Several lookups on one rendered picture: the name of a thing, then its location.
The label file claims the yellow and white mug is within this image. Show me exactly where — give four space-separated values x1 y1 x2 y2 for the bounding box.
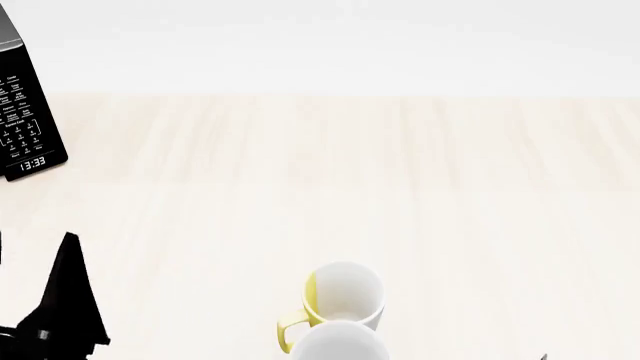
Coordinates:
277 259 387 355

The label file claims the black microwave with keypad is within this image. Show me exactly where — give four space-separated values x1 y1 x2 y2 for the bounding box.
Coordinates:
0 3 70 183

